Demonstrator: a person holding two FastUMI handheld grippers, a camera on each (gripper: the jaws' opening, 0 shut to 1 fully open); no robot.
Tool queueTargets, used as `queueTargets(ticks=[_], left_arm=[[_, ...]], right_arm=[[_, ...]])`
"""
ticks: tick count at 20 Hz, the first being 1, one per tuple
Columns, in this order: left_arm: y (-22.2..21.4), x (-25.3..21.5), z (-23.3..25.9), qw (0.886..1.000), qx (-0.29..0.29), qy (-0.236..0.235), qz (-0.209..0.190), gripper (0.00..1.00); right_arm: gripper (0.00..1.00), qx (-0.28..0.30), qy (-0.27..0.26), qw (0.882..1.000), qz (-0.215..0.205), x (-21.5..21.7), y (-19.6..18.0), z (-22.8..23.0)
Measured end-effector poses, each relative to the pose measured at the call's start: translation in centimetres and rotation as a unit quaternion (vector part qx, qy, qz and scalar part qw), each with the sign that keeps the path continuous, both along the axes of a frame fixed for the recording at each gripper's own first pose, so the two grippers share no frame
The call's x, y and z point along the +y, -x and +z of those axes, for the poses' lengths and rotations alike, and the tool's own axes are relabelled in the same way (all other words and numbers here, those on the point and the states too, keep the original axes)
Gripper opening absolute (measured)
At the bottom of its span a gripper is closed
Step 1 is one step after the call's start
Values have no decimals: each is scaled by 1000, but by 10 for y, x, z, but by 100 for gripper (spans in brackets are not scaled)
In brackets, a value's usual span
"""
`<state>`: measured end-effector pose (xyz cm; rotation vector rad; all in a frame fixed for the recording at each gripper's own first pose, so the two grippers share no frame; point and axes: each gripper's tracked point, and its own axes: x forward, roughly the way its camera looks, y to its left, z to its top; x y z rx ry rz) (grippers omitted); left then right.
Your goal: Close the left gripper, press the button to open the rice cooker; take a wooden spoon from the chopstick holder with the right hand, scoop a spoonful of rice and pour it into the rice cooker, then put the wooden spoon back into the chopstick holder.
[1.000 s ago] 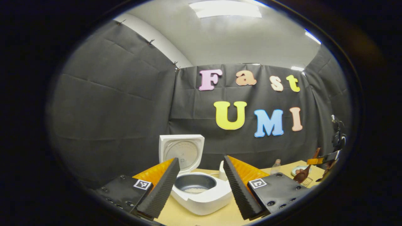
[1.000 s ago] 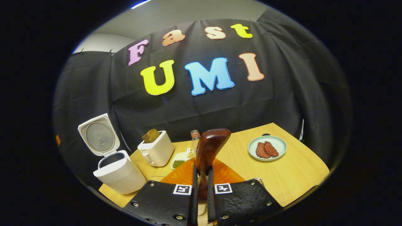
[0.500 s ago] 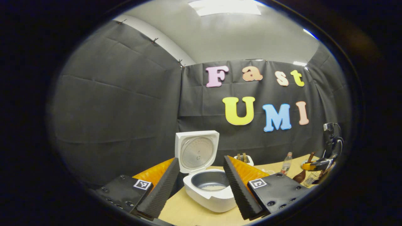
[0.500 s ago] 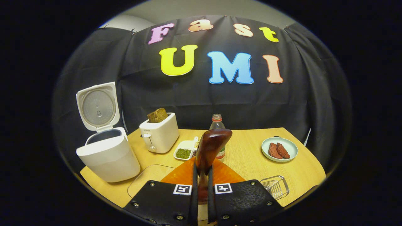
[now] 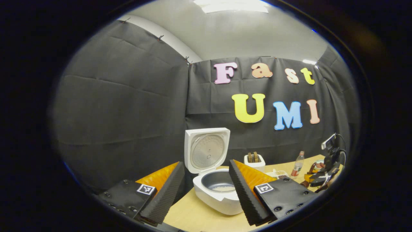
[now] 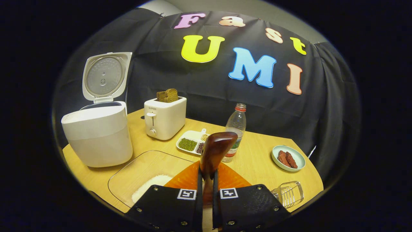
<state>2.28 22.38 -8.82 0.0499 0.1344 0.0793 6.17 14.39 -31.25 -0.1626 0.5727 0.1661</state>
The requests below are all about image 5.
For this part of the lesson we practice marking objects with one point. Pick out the white rice cooker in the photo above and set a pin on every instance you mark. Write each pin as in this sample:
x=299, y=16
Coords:
x=206, y=151

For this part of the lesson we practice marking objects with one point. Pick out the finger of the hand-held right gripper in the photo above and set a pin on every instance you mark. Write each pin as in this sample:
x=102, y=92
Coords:
x=309, y=178

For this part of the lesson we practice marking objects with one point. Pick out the clear bottle red label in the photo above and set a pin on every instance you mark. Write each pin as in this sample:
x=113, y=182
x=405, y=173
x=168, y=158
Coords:
x=297, y=166

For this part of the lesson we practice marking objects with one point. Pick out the brown toast slice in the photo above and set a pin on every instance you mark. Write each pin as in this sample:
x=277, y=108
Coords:
x=249, y=157
x=256, y=157

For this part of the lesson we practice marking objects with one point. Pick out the white toaster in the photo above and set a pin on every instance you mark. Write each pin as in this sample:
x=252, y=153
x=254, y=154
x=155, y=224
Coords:
x=255, y=166

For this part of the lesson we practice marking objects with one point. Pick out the large ceiling light panel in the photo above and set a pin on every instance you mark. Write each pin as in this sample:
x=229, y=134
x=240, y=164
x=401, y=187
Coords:
x=235, y=5

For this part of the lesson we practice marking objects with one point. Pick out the white divided bean dish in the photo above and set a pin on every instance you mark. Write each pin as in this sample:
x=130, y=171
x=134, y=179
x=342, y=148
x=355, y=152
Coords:
x=278, y=174

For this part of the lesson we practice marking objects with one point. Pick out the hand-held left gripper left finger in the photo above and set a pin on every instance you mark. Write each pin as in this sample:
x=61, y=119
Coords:
x=164, y=199

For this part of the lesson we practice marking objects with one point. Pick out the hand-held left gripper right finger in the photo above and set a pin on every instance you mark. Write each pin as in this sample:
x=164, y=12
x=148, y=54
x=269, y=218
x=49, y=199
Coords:
x=243, y=196

